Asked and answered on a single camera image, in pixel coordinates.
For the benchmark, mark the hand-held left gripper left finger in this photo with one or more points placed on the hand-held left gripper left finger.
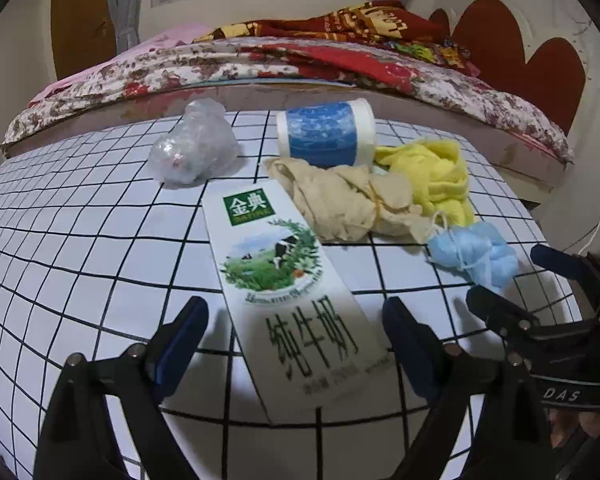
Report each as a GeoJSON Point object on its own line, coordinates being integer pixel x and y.
{"type": "Point", "coordinates": [180, 345]}

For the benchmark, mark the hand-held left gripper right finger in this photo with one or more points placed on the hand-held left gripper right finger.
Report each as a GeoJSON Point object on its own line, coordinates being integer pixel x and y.
{"type": "Point", "coordinates": [410, 350]}

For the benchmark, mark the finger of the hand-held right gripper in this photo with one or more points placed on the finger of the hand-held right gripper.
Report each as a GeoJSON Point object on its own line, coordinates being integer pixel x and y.
{"type": "Point", "coordinates": [555, 260]}
{"type": "Point", "coordinates": [495, 305]}

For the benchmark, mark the blue face mask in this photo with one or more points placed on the blue face mask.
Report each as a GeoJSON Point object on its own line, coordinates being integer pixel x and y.
{"type": "Point", "coordinates": [475, 255]}

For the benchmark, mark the white green milk carton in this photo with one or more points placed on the white green milk carton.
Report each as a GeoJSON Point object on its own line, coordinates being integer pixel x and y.
{"type": "Point", "coordinates": [290, 320]}

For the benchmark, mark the yellow cloth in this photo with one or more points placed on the yellow cloth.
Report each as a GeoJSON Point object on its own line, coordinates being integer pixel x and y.
{"type": "Point", "coordinates": [435, 175]}

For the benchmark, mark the beige cloth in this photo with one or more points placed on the beige cloth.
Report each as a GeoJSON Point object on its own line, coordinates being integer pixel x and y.
{"type": "Point", "coordinates": [340, 200]}

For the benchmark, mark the clear plastic bag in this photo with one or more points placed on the clear plastic bag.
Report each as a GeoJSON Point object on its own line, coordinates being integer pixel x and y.
{"type": "Point", "coordinates": [195, 150]}

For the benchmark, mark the white cup with blue label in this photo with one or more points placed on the white cup with blue label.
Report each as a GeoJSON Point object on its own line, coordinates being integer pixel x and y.
{"type": "Point", "coordinates": [325, 132]}

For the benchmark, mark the person's right hand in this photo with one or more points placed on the person's right hand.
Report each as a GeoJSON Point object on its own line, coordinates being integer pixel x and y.
{"type": "Point", "coordinates": [562, 430]}

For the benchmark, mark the white checked tablecloth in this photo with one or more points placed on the white checked tablecloth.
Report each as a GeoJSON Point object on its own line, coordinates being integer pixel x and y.
{"type": "Point", "coordinates": [80, 260]}

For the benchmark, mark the red scalloped headboard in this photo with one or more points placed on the red scalloped headboard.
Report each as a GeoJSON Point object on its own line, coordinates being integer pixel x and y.
{"type": "Point", "coordinates": [495, 35]}

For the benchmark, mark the floral bed sheet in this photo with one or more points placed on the floral bed sheet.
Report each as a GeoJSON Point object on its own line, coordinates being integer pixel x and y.
{"type": "Point", "coordinates": [155, 67]}

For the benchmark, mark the red printed blanket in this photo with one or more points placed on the red printed blanket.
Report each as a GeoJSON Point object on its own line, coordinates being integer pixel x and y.
{"type": "Point", "coordinates": [360, 20]}

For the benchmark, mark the pink blanket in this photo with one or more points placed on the pink blanket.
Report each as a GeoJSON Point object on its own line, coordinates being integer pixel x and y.
{"type": "Point", "coordinates": [175, 35]}

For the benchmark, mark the brown wooden door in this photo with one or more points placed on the brown wooden door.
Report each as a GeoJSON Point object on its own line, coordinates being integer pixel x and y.
{"type": "Point", "coordinates": [80, 20]}

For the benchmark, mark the grey curtain beside door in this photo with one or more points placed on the grey curtain beside door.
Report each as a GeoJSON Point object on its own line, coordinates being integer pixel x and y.
{"type": "Point", "coordinates": [125, 5]}

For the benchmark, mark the beige bed frame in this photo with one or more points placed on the beige bed frame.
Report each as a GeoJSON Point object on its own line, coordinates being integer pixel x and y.
{"type": "Point", "coordinates": [535, 199]}

